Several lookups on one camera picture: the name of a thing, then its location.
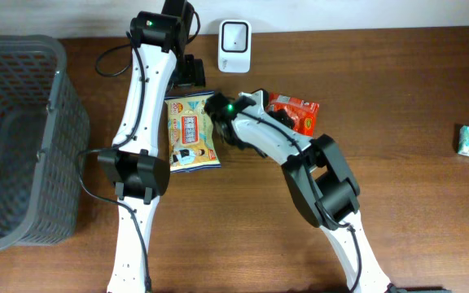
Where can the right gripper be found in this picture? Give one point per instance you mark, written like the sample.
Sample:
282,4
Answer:
283,115

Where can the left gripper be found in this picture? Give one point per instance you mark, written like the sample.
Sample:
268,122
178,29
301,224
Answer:
195,73

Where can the red snack bag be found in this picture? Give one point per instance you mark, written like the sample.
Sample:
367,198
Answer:
304,111

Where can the yellow wet wipes pack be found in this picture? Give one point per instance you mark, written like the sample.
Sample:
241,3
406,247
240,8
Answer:
191,146

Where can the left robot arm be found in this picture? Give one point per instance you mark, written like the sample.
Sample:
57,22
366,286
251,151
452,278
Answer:
135,163

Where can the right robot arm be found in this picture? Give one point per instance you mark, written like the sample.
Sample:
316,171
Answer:
322,186

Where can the white barcode scanner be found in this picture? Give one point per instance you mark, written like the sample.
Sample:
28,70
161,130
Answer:
234,46

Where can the grey plastic mesh basket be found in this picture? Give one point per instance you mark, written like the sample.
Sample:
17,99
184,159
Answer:
43,125

